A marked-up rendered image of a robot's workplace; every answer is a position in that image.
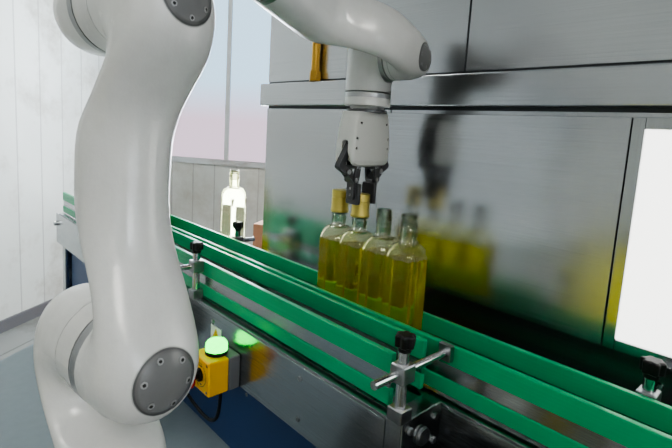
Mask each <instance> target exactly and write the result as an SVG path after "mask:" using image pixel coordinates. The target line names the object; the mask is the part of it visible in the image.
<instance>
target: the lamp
mask: <svg viewBox="0 0 672 448"><path fill-rule="evenodd" d="M227 353H228V342H227V340H226V339H225V338H224V337H212V338H209V339H208V340H207V342H206V345H205V355H206V356H208V357H212V358H219V357H223V356H225V355H227Z"/></svg>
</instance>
